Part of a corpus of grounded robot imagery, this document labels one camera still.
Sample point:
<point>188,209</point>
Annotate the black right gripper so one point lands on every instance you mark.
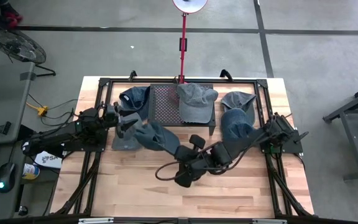
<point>185,155</point>

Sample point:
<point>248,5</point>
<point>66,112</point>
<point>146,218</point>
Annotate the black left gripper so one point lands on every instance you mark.
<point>109,116</point>

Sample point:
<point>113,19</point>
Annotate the blue denim baseball cap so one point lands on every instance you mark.
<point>236,123</point>
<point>135,99</point>

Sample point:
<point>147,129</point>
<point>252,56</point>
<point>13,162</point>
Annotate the dark grey baseball cap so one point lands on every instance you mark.
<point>160,138</point>

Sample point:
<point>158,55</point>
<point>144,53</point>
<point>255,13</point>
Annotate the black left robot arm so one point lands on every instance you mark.
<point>54,135</point>

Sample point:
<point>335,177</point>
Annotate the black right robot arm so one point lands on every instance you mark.
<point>238,146</point>

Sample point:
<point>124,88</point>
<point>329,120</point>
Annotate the black perforated metal stand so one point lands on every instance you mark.
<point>165,105</point>

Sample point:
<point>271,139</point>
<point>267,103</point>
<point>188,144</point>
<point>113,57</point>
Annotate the black table clamp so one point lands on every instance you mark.
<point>132,75</point>
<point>226,74</point>

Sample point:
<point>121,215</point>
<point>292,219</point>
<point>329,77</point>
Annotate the red pole stand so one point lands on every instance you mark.
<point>183,62</point>

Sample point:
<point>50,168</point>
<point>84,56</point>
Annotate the white printed box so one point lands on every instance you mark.
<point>50,160</point>

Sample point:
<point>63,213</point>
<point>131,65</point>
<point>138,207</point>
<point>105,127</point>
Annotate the black pole clamp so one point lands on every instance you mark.
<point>183,44</point>

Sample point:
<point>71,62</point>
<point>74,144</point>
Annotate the black desk support bar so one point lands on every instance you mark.
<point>25,130</point>

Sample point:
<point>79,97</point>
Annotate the white yellow can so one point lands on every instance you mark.
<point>31,171</point>

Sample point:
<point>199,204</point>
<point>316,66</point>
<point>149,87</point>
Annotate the black wedge-shaped object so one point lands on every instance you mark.
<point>3,128</point>

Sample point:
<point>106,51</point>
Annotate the grey desk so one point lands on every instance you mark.
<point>2,93</point>

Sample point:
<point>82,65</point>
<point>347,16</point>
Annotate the black computer mouse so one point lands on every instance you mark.
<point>6,175</point>

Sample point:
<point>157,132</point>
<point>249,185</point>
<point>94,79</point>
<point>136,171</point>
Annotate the black floor fan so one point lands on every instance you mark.
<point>14,45</point>

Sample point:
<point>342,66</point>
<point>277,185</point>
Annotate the black round knob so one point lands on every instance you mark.
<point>22,210</point>

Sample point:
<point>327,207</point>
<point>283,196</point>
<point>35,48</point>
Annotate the person's red black shoe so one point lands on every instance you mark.
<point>11,18</point>

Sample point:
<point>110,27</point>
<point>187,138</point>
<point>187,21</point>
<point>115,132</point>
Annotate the black aluminium table frame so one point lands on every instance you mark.
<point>244,81</point>

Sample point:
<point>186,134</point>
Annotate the silver metal bracket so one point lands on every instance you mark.
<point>95,220</point>
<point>269,221</point>

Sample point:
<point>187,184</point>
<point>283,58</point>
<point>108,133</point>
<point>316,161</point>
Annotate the dark metal workbench frame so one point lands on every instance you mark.
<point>354,140</point>

